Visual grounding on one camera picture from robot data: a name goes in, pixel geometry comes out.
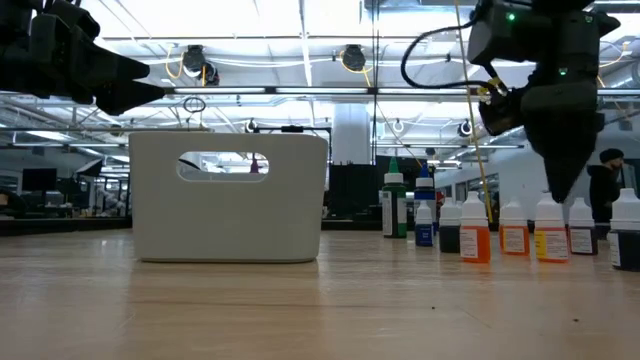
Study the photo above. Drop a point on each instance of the black perforated computer tower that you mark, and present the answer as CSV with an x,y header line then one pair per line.
x,y
350,195

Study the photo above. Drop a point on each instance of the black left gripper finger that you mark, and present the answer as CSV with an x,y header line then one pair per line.
x,y
105,67
125,97

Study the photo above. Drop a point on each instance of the black monitor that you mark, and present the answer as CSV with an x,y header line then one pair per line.
x,y
39,179

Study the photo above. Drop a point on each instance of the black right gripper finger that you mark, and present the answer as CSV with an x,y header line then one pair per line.
x,y
562,160

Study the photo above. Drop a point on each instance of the black studio light hood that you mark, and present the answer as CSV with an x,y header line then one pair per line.
x,y
90,167

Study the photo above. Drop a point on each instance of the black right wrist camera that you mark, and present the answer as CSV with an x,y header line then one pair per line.
x,y
500,117

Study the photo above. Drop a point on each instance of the small orange bottle yellow label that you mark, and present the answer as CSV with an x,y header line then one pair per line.
x,y
550,245

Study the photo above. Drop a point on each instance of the small blue food coloring bottle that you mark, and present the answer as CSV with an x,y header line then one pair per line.
x,y
424,235

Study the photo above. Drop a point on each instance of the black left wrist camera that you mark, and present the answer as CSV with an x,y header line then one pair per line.
x,y
70,17

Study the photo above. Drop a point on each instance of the large green food coloring bottle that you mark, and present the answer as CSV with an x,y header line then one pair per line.
x,y
400,215

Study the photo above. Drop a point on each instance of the large blue food coloring bottle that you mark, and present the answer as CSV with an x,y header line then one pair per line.
x,y
425,194

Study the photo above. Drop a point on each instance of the small orange food coloring bottle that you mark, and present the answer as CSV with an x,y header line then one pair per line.
x,y
515,240
482,245

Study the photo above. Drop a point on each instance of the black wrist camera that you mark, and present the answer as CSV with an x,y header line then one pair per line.
x,y
500,117
70,17

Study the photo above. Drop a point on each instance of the person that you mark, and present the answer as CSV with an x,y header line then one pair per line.
x,y
602,187

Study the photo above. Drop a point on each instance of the small dark food coloring bottle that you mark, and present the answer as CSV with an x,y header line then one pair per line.
x,y
450,240

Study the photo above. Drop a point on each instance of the small dark red coloring bottle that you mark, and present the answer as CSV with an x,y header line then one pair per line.
x,y
582,240

